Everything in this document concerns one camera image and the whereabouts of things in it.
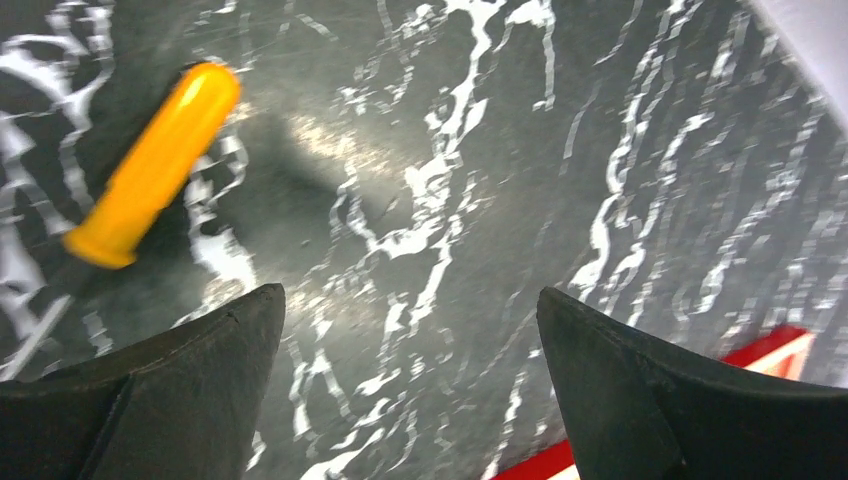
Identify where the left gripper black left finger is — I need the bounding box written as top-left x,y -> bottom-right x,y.
1,283 -> 286,479

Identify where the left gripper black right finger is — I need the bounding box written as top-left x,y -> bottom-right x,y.
536,287 -> 847,479

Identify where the red picture frame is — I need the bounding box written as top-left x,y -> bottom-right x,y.
494,325 -> 816,480

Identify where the yellow handled screwdriver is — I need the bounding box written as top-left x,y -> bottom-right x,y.
0,61 -> 242,382

